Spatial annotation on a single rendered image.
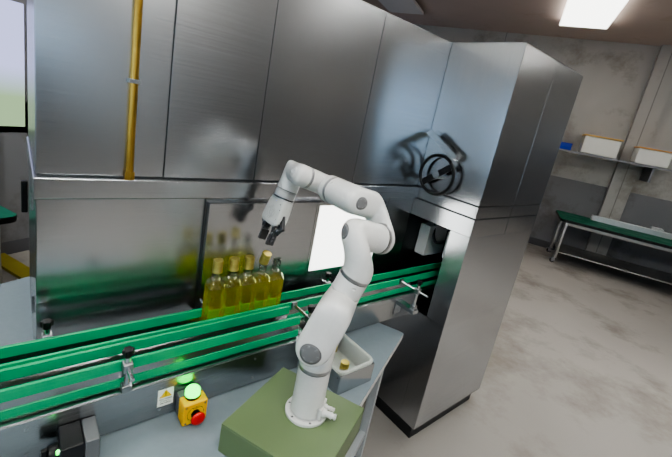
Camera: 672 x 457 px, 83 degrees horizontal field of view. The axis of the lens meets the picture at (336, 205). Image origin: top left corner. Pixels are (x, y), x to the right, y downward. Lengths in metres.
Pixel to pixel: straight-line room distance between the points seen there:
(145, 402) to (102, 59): 0.95
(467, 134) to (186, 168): 1.28
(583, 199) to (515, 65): 6.09
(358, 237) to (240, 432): 0.61
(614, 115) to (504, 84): 6.04
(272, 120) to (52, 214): 0.73
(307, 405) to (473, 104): 1.46
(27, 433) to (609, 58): 7.95
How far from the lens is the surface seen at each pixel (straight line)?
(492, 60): 1.97
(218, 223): 1.41
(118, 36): 1.26
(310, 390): 1.17
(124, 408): 1.31
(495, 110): 1.90
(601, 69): 7.92
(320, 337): 0.99
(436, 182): 2.02
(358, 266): 0.97
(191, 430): 1.34
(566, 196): 7.83
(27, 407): 1.25
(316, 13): 1.53
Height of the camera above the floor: 1.71
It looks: 14 degrees down
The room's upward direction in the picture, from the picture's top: 11 degrees clockwise
